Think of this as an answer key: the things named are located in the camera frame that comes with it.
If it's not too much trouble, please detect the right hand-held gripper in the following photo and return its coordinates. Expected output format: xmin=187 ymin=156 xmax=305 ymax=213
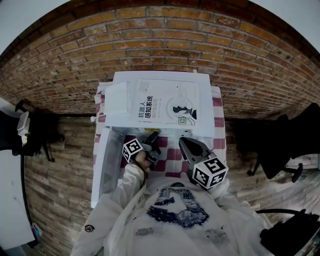
xmin=179 ymin=136 xmax=229 ymax=190

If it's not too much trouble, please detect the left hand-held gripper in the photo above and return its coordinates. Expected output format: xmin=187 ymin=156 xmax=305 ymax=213
xmin=121 ymin=131 xmax=162 ymax=166

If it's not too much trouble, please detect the white microwave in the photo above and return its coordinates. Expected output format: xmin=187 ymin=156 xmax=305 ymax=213
xmin=91 ymin=71 xmax=216 ymax=209

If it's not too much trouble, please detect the person's right forearm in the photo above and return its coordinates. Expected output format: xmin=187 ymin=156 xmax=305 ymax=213
xmin=209 ymin=178 xmax=241 ymax=209

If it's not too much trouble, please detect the person's left forearm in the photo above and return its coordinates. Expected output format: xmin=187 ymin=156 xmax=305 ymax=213
xmin=110 ymin=161 xmax=149 ymax=209

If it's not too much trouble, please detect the person's left hand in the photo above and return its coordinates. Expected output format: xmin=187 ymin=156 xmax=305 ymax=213
xmin=132 ymin=151 xmax=151 ymax=173

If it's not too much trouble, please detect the pink white checkered tablecloth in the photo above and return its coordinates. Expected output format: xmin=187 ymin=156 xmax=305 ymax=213
xmin=93 ymin=82 xmax=227 ymax=180

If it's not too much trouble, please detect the white book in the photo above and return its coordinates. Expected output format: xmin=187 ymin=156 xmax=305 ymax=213
xmin=126 ymin=77 xmax=201 ymax=126

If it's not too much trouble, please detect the person's white printed shirt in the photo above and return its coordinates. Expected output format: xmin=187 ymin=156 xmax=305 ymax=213
xmin=71 ymin=162 xmax=276 ymax=256

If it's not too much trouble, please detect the black padded office chair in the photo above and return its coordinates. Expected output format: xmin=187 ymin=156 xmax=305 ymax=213
xmin=234 ymin=102 xmax=320 ymax=184

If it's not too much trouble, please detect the black bag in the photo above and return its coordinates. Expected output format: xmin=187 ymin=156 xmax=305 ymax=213
xmin=254 ymin=208 xmax=320 ymax=252

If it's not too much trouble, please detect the stack of white boxes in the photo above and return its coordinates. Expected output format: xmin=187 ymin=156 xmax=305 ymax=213
xmin=16 ymin=111 xmax=31 ymax=147

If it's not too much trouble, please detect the black mesh office chair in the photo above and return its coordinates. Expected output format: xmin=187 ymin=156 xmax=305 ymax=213
xmin=0 ymin=99 xmax=66 ymax=164

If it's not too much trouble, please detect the small white teal box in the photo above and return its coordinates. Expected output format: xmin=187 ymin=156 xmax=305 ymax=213
xmin=29 ymin=221 xmax=44 ymax=249

